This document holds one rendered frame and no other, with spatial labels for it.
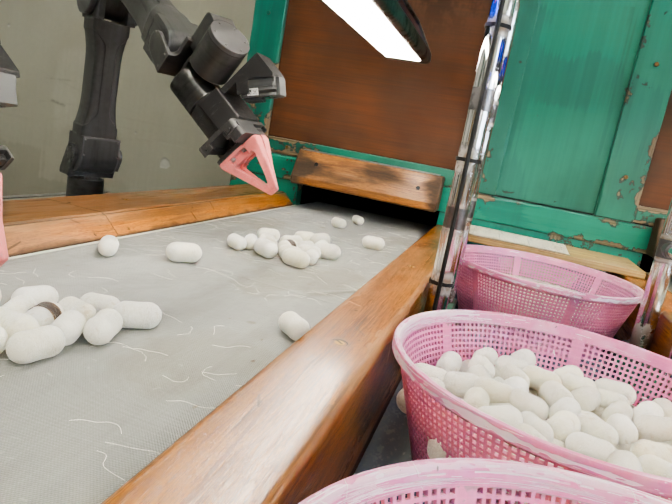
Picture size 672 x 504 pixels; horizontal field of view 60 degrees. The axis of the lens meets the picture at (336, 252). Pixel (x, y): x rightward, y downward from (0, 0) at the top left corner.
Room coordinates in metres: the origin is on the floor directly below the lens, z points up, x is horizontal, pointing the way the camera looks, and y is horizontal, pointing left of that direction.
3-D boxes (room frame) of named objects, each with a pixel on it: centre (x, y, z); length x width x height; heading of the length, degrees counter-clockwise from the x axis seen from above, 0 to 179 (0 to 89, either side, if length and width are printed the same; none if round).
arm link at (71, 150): (1.04, 0.47, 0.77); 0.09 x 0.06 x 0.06; 137
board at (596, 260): (1.02, -0.35, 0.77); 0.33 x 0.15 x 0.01; 75
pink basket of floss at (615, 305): (0.81, -0.29, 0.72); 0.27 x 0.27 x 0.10
